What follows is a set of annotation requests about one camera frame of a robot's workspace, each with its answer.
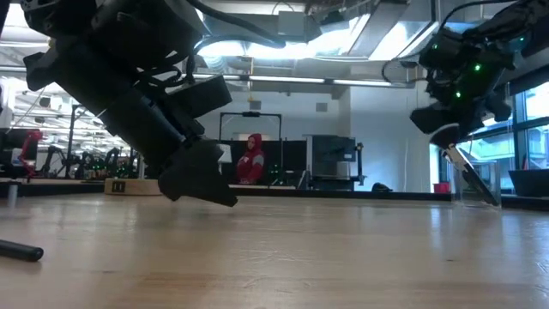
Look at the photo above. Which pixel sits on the thin black makeup brush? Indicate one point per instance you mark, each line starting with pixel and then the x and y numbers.
pixel 21 251

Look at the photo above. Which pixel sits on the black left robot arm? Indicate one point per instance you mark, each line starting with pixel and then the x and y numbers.
pixel 94 47

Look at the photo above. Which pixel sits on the small white lamp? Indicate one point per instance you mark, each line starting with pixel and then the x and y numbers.
pixel 226 152

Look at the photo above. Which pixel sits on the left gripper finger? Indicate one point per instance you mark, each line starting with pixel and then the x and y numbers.
pixel 214 176
pixel 182 180

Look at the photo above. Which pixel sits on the black aluminium table frame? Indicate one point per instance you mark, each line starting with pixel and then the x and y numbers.
pixel 343 194

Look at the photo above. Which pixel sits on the black gantry frame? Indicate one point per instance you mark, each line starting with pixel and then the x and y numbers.
pixel 251 114

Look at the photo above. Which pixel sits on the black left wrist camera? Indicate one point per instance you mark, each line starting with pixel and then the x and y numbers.
pixel 201 96

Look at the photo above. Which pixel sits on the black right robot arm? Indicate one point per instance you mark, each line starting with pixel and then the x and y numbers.
pixel 514 21

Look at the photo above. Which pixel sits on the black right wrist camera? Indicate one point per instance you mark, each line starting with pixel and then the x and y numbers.
pixel 499 107

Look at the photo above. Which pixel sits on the silver ventilation duct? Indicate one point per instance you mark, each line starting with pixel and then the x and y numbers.
pixel 386 30

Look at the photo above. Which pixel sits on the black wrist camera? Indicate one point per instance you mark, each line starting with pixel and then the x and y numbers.
pixel 201 96
pixel 499 107

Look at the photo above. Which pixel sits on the black equipment cabinet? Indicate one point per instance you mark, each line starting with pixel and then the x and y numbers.
pixel 332 150

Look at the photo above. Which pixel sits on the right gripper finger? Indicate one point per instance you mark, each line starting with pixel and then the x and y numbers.
pixel 431 120
pixel 446 137

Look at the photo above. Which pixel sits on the person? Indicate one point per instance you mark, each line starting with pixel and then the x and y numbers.
pixel 253 161

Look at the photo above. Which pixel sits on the black partition panel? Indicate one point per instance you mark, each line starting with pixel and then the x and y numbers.
pixel 291 159

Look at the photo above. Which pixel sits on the black bin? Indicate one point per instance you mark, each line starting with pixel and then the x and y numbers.
pixel 532 183

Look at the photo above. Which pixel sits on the small grey post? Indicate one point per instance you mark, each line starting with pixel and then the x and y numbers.
pixel 13 195

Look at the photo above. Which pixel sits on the long tube light fixture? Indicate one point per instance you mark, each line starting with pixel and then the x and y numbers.
pixel 300 80

